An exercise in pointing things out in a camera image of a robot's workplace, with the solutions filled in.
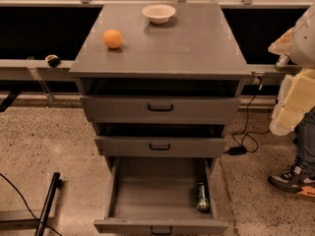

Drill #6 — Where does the black tape measure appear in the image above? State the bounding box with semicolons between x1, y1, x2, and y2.
45;54;61;67

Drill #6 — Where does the white paper bowl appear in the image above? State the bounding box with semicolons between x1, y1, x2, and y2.
142;4;176;25

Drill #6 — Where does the grey drawer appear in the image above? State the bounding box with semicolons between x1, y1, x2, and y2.
80;95;240;124
95;136;226;158
94;157;228;236

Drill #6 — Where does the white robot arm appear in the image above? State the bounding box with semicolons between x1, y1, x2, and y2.
268;4;315;136

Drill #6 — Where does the bottom grey drawer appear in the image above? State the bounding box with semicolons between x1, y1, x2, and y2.
94;157;228;236

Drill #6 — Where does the black metal stand leg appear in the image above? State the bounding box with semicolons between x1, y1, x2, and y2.
34;172;61;236

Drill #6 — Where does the orange fruit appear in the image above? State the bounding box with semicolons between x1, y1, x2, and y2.
102;29;123;49

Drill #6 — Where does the blue jeans leg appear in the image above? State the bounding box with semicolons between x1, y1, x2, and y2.
296;107;315;177

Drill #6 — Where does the black floor cable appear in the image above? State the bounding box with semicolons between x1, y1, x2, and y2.
0;173;63;236

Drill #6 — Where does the black orange sneaker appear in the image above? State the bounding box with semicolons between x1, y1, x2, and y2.
268;164;315;198

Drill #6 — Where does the clear plastic bottle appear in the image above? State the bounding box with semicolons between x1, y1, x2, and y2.
275;54;289;71

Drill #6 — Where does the middle grey drawer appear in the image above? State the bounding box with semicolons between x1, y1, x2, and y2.
95;136;226;158

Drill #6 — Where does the grey metal rail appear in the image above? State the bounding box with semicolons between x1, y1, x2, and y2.
0;59;73;81

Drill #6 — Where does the top grey drawer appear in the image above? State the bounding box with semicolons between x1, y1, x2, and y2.
80;95;240;124

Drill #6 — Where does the green soda can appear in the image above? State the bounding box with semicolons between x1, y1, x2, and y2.
196;183;209;211

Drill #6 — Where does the black power cable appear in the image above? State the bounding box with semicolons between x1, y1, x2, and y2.
230;84;272;153

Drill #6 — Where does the black power adapter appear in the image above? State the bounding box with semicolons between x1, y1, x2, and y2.
227;146;247;155

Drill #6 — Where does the grey drawer cabinet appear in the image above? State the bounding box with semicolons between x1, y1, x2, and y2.
68;2;253;169

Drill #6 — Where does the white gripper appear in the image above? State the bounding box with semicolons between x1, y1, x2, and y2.
268;29;315;136

